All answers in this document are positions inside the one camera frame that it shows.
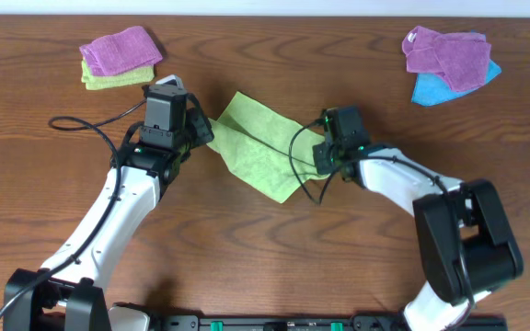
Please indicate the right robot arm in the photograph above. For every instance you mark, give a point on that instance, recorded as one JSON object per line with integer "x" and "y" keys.
{"x": 467, "y": 246}

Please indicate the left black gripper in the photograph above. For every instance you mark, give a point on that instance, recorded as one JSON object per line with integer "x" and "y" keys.
{"x": 201, "y": 127}

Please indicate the folded green cloth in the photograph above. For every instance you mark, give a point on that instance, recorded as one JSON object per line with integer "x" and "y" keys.
{"x": 136, "y": 76}

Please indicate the folded purple cloth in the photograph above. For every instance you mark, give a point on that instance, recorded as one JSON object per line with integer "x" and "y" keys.
{"x": 121, "y": 52}

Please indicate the blue cloth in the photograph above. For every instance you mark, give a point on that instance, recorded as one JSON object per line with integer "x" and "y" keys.
{"x": 431, "y": 90}

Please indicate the crumpled purple cloth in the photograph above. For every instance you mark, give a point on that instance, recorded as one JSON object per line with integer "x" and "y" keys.
{"x": 460, "y": 59}

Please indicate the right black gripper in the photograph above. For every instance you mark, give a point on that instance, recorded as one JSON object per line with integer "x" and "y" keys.
{"x": 323, "y": 167}

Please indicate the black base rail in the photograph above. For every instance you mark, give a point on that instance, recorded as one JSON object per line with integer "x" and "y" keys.
{"x": 320, "y": 323}

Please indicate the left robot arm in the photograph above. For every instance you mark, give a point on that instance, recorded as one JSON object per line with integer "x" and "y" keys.
{"x": 67, "y": 292}

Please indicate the light green microfiber cloth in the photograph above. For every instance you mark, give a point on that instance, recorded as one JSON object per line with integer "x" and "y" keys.
{"x": 267, "y": 151}

